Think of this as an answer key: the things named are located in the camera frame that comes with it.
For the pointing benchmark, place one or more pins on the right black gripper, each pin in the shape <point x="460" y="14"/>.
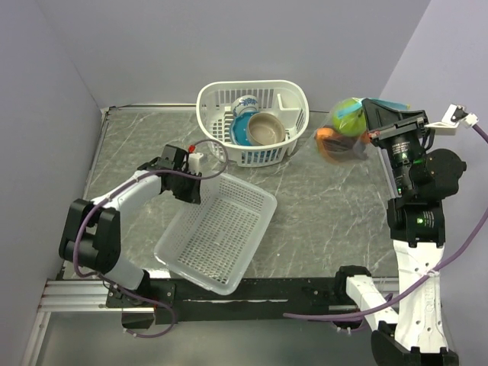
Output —
<point x="384" y="123"/>

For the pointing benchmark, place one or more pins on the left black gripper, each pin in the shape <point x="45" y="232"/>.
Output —
<point x="193" y="194"/>

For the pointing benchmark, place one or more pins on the green fake apple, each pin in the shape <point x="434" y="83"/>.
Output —
<point x="348" y="117"/>

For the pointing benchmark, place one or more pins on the clear zip top bag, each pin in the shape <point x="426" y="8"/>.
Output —
<point x="344" y="137"/>

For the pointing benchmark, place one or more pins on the orange fake fruit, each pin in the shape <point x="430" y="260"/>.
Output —
<point x="326" y="141"/>

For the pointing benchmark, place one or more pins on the clear perforated plastic tray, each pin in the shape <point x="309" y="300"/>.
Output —
<point x="212" y="243"/>

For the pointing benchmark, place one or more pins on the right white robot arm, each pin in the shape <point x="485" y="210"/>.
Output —
<point x="424" y="177"/>

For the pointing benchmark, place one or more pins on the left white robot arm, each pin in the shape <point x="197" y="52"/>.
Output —
<point x="92" y="232"/>

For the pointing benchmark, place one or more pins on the blue plate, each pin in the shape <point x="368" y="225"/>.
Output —
<point x="239" y="129"/>

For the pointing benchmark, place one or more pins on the white plastic dish basket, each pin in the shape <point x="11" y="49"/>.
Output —
<point x="285" y="100"/>

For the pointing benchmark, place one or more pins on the blue floral white cup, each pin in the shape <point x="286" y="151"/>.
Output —
<point x="244" y="104"/>

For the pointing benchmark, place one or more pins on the beige ceramic bowl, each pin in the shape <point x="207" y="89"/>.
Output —
<point x="265" y="129"/>

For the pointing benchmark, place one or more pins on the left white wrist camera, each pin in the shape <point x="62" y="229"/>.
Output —
<point x="195" y="160"/>

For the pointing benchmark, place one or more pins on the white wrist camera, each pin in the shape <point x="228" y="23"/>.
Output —
<point x="455" y="116"/>
<point x="195" y="160"/>

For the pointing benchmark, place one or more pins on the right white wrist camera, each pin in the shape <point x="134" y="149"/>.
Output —
<point x="455" y="116"/>

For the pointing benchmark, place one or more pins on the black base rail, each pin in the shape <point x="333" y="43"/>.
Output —
<point x="253" y="299"/>

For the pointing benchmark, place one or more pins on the aluminium frame rail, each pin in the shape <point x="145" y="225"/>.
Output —
<point x="70" y="296"/>

